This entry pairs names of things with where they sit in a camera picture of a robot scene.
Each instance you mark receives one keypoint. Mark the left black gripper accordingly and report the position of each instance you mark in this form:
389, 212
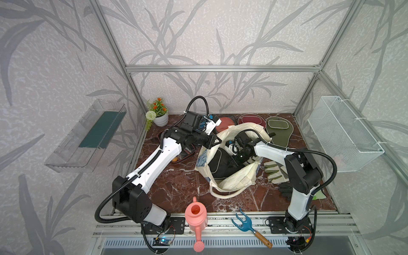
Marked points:
210, 143

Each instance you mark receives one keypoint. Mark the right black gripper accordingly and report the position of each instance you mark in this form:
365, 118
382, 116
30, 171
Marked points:
234, 159

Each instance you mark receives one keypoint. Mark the black paddle case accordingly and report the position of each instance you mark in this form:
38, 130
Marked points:
223, 165

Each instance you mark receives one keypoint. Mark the maroon paddle case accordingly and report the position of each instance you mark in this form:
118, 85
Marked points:
252, 118

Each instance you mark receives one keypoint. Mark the cream canvas tote bag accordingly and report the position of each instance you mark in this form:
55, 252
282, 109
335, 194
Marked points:
235, 184

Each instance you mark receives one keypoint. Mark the olive green paddle case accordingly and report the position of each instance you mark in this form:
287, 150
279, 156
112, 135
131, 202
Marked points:
280, 130

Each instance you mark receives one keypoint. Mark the clear case red paddle set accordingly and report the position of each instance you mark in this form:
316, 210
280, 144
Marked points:
226, 122

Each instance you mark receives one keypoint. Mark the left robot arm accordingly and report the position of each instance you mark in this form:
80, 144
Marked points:
129, 194

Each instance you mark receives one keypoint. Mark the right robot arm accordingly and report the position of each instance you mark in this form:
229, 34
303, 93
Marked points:
304, 173

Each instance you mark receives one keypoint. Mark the potted plant white pot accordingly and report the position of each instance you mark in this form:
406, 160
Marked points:
157, 114

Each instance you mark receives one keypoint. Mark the grey green gardening glove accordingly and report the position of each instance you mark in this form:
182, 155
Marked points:
276, 173

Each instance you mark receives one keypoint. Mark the black green gardening glove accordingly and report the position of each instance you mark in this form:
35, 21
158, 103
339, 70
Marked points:
285, 190

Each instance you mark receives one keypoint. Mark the teal garden hand fork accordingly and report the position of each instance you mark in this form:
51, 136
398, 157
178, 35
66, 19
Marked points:
245, 225

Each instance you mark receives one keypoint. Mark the pink watering can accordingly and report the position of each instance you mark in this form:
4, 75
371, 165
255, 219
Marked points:
196, 217

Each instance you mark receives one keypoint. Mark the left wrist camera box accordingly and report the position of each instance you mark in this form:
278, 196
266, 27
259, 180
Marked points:
211, 123

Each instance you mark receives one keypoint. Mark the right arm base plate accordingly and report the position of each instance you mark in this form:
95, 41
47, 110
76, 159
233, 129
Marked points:
288, 225

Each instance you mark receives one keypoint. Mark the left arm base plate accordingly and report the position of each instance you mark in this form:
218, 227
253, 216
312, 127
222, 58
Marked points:
171, 225

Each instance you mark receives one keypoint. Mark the white wire mesh basket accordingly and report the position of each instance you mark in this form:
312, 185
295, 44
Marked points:
342, 135

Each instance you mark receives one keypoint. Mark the aluminium front rail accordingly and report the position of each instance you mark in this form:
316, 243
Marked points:
329, 223

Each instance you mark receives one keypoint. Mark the clear acrylic wall shelf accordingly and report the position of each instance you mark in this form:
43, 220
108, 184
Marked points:
84, 146

